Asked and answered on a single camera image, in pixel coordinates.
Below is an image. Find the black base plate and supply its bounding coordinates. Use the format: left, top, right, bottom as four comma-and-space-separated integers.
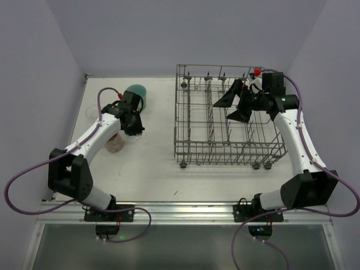
232, 204, 284, 223
82, 203, 135, 223

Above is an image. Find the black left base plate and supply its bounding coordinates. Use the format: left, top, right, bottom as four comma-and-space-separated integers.
82, 203, 135, 223

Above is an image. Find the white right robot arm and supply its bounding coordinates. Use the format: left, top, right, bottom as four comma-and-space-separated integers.
214, 74, 338, 215

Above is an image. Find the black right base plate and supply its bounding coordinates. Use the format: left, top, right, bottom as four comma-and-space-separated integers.
232, 204, 284, 223

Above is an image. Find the clear glass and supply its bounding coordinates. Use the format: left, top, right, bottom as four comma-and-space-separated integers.
85, 104, 101, 122
127, 133, 142, 143

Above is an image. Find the aluminium mounting rail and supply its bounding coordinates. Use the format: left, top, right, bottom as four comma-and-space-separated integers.
36, 202, 332, 225

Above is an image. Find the green ceramic mug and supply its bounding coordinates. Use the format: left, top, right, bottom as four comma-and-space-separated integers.
126, 84, 147, 112

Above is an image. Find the grey wire dish rack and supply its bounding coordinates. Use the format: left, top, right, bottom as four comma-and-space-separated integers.
174, 64, 287, 169

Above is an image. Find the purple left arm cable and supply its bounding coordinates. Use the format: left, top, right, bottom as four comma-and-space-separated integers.
4, 87, 152, 243

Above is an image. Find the clear glass front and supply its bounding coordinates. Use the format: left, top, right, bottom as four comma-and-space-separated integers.
85, 104, 101, 122

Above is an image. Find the pink ceramic mug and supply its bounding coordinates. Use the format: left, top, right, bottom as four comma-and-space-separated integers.
105, 133, 124, 153

